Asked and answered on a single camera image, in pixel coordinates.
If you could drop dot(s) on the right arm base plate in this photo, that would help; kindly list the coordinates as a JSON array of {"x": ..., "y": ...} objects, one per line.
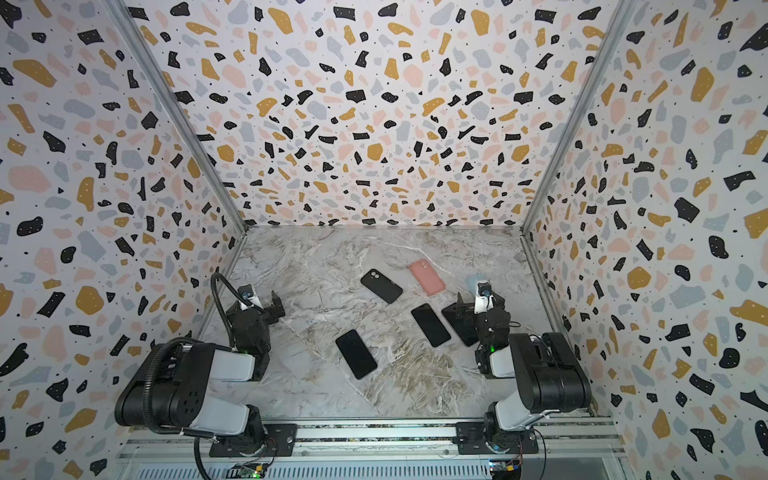
[{"x": 476, "y": 438}]

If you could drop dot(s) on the left green circuit board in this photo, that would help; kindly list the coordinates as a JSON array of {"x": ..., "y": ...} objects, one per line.
[{"x": 247, "y": 471}]

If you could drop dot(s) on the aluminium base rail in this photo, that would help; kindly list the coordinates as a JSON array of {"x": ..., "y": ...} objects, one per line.
[{"x": 559, "y": 447}]

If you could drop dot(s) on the light blue phone case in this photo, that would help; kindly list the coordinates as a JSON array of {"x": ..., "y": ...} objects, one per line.
[{"x": 475, "y": 282}]

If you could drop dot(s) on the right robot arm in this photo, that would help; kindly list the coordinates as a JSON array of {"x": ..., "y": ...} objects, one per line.
[{"x": 548, "y": 377}]

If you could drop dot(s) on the left corner aluminium post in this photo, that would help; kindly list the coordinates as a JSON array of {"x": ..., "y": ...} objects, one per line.
[{"x": 120, "y": 16}]

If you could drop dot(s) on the right corner aluminium post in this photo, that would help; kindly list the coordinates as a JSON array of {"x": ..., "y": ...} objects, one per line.
[{"x": 616, "y": 26}]

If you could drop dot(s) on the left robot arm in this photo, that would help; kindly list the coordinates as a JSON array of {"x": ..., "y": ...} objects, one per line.
[{"x": 168, "y": 394}]

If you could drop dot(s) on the blue phone black screen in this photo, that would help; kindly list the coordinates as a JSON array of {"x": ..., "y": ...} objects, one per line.
[{"x": 356, "y": 354}]

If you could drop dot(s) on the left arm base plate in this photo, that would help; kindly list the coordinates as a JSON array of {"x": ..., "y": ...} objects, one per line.
[{"x": 270, "y": 440}]

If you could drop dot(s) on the corner aluminium post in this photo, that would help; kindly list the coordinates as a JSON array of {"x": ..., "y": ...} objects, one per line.
[
  {"x": 120, "y": 16},
  {"x": 616, "y": 26}
]

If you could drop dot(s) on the pink phone case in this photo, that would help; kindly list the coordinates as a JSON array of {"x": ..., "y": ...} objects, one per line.
[{"x": 427, "y": 277}]

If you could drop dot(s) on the right black phone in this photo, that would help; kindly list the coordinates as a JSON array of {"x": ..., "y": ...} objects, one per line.
[{"x": 465, "y": 331}]

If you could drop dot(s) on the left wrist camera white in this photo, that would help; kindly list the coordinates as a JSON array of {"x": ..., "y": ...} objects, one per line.
[{"x": 247, "y": 297}]

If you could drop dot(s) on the right circuit board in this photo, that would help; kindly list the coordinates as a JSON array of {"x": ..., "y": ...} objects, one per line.
[{"x": 505, "y": 470}]

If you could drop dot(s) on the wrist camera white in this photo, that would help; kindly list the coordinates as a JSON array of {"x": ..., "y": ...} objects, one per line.
[
  {"x": 247, "y": 297},
  {"x": 484, "y": 299}
]

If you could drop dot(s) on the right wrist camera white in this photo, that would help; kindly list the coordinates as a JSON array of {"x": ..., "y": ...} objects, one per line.
[{"x": 484, "y": 299}]

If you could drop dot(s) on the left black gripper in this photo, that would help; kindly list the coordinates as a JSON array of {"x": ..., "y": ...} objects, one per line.
[{"x": 264, "y": 308}]

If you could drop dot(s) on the black phone case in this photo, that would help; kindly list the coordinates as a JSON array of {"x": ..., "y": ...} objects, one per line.
[{"x": 381, "y": 286}]

